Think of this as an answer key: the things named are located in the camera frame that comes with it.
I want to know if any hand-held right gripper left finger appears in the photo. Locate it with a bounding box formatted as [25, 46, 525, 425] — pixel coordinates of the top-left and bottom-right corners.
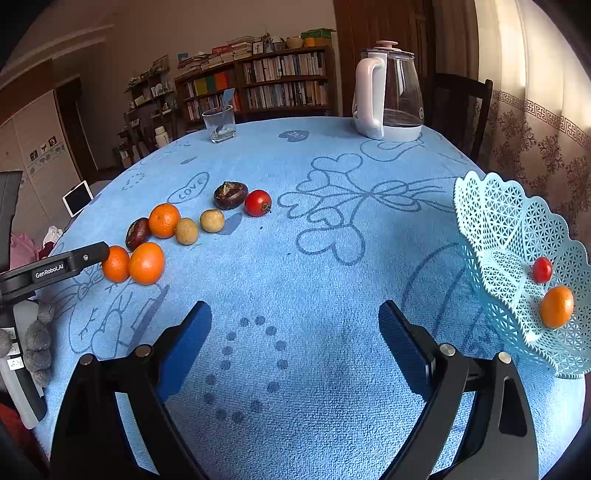
[48, 301, 213, 480]

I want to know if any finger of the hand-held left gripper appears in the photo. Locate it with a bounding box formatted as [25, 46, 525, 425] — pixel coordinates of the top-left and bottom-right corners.
[69, 243, 111, 274]

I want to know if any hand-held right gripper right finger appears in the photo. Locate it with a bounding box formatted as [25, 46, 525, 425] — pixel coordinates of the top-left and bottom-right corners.
[378, 300, 541, 480]

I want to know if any orange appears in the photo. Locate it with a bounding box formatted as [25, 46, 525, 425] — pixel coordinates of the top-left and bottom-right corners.
[539, 285, 575, 329]
[129, 242, 166, 285]
[102, 246, 131, 284]
[148, 202, 181, 239]

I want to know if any brown water chestnut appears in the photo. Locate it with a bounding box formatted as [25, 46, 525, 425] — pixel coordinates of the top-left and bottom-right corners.
[126, 217, 151, 251]
[213, 181, 249, 210]

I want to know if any tan longan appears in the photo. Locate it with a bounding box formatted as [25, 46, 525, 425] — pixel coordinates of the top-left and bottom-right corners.
[200, 209, 225, 234]
[175, 218, 199, 245]

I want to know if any light blue lattice basket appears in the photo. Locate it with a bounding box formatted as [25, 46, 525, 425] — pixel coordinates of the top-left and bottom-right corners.
[453, 171, 591, 380]

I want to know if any person's left hand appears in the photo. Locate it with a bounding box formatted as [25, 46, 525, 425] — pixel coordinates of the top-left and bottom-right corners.
[24, 302, 55, 387]

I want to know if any pink cloth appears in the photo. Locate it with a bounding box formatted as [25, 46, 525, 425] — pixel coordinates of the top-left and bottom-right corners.
[9, 233, 42, 273]

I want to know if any white tablet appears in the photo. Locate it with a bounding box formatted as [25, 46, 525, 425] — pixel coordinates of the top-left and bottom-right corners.
[63, 181, 93, 217]

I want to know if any white wardrobe with stickers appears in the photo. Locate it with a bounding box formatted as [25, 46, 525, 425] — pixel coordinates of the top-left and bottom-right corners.
[0, 88, 86, 259]

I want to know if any blue printed tablecloth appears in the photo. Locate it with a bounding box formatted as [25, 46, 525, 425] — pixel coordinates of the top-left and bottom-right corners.
[34, 115, 587, 480]

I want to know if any small red cherry tomato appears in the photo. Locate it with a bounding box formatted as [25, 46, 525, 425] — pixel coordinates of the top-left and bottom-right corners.
[532, 257, 554, 284]

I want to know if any narrow cluttered wooden shelf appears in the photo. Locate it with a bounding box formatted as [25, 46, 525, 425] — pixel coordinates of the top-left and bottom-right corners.
[117, 74, 181, 169]

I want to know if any clear drinking glass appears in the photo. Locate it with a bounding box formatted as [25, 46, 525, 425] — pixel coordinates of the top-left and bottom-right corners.
[202, 106, 237, 144]

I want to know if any blue spoon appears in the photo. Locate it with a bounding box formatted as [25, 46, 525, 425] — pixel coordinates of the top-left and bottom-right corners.
[220, 88, 236, 136]

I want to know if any dark wooden chair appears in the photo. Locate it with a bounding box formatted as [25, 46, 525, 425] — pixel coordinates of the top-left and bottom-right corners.
[422, 73, 494, 160]

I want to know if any stack of books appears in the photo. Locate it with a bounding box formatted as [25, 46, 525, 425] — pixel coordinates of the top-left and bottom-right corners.
[178, 36, 254, 70]

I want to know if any wide wooden bookshelf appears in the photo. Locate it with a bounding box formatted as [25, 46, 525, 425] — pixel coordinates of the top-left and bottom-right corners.
[174, 45, 337, 136]

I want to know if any patterned beige curtain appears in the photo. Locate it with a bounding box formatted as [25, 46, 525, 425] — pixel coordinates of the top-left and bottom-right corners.
[475, 0, 591, 241]

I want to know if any green box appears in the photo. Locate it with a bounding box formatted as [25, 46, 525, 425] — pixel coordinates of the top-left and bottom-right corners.
[301, 28, 335, 47]

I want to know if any brown wooden door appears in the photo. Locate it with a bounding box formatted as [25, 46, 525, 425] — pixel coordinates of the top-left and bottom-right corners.
[333, 0, 437, 118]

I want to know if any glass kettle with white handle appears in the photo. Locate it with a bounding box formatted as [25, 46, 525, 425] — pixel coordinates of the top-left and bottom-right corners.
[352, 41, 426, 142]

